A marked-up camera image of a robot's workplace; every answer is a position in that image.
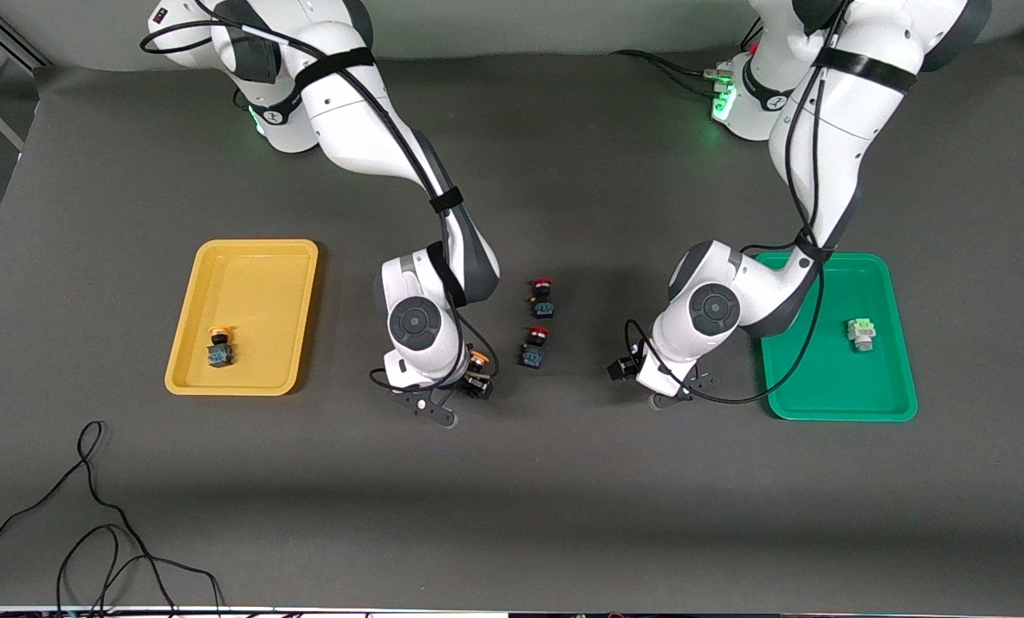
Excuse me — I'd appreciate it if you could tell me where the green plastic tray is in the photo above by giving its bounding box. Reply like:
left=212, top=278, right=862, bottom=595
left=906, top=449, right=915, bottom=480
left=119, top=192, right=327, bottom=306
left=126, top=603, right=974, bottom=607
left=752, top=251, right=919, bottom=423

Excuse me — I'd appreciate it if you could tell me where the yellow plastic tray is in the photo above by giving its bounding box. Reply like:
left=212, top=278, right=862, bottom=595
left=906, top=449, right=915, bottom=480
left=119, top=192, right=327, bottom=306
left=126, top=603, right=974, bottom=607
left=164, top=239, right=320, bottom=397

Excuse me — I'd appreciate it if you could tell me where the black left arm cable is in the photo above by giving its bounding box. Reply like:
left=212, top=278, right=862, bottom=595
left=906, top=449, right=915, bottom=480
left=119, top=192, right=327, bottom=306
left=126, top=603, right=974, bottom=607
left=623, top=0, right=849, bottom=406

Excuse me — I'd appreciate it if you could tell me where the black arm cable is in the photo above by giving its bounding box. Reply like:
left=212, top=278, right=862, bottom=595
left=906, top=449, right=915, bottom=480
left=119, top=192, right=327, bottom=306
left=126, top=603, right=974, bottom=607
left=140, top=0, right=500, bottom=392
left=623, top=0, right=849, bottom=406

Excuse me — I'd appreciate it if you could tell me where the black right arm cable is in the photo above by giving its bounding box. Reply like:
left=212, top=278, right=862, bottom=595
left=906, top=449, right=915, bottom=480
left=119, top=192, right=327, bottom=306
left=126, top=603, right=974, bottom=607
left=140, top=0, right=500, bottom=392

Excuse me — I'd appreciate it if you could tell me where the black base supply cable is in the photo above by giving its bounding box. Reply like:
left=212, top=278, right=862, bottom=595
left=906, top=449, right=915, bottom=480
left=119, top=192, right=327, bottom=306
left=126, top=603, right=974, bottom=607
left=610, top=49, right=720, bottom=97

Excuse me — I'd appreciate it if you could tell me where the thin black loose cable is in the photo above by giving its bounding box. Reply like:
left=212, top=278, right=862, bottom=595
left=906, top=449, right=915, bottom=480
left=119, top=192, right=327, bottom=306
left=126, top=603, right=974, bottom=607
left=0, top=420, right=225, bottom=618

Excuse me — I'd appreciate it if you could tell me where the aluminium frame rail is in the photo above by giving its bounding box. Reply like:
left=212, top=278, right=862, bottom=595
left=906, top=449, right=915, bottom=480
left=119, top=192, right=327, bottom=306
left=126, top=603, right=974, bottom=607
left=0, top=0, right=52, bottom=70

